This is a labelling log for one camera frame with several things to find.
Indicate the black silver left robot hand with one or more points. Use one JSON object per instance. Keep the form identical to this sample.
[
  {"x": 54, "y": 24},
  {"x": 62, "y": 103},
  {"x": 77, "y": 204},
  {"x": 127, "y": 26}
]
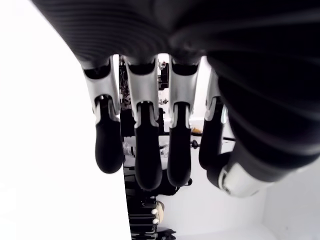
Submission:
[{"x": 225, "y": 50}]

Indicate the beige plush toy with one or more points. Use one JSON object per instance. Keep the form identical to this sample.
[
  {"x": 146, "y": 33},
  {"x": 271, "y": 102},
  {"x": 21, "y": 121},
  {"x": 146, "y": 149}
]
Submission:
[{"x": 158, "y": 212}]

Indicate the black equipment rack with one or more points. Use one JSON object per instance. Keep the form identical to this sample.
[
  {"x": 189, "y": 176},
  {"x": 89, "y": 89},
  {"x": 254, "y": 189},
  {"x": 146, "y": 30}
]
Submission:
[{"x": 140, "y": 220}]

